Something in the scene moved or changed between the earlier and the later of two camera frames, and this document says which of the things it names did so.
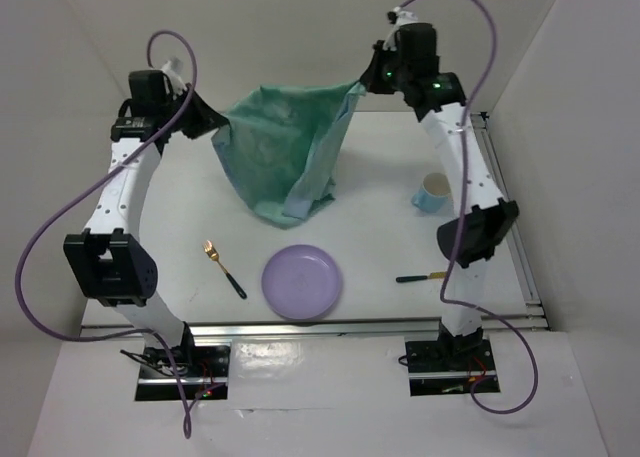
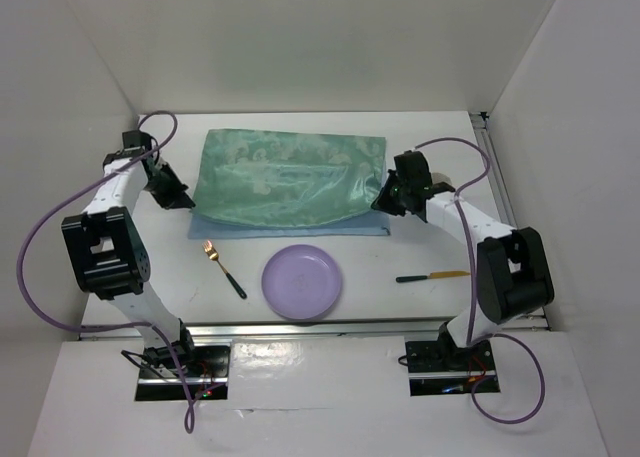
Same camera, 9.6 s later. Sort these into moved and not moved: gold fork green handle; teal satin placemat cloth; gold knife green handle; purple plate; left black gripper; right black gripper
Moved: left black gripper; teal satin placemat cloth; right black gripper
Not moved: purple plate; gold knife green handle; gold fork green handle
